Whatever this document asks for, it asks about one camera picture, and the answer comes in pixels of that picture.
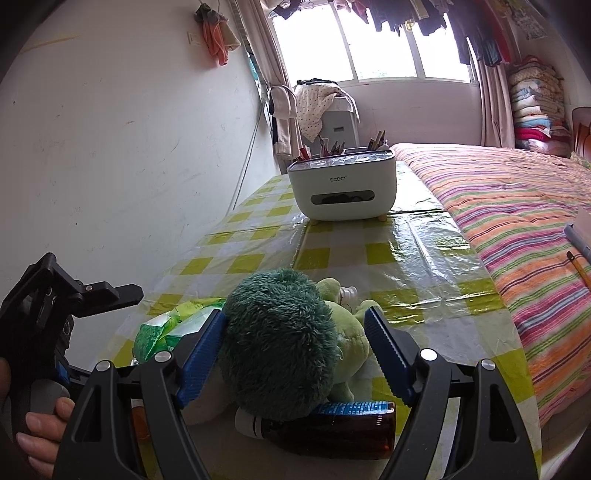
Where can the orange cloths on wall hook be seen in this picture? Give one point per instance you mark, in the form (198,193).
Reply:
(217,37)

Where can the green white plastic wrapper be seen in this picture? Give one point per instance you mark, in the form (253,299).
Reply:
(157,337)

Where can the person's left hand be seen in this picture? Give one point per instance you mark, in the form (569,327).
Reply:
(44,434)

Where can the chair draped with clothes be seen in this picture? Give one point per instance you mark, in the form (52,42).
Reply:
(282,120)

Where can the stack of folded quilts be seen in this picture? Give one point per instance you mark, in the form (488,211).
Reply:
(538,106)

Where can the yellow pencil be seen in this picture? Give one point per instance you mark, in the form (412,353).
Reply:
(579,270)

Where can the striped bed blanket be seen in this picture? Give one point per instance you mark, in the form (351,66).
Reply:
(517,221)

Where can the row of hanging clothes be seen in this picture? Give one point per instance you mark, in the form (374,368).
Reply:
(415,16)

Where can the small orange object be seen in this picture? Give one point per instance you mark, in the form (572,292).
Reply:
(140,420)

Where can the brown bottle with blue label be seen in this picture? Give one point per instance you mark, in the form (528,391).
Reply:
(332,431)

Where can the yellow checked tablecloth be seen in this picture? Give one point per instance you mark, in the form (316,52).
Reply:
(351,249)

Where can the white dotted cloth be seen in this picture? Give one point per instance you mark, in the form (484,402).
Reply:
(314,106)

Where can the wooden bed headboard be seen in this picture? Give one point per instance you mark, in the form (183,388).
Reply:
(582,134)

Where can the blue pencil case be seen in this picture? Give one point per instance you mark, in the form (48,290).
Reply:
(581,235)

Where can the beige curtain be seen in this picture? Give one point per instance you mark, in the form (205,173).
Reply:
(496,101)
(265,41)

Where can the window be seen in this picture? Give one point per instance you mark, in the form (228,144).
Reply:
(369,50)

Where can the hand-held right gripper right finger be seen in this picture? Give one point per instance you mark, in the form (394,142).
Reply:
(388,355)

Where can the white desk organiser box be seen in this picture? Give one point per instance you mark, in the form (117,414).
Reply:
(341,189)

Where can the green plush toy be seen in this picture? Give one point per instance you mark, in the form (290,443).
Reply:
(281,341)

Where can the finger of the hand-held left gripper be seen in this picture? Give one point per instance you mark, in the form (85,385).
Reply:
(115,295)

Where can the floral pillow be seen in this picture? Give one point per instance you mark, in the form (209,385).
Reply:
(581,160)

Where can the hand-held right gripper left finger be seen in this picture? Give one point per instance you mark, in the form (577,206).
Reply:
(203,355)

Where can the bunch of pencils in organiser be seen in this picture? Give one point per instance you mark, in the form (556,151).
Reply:
(337,147)

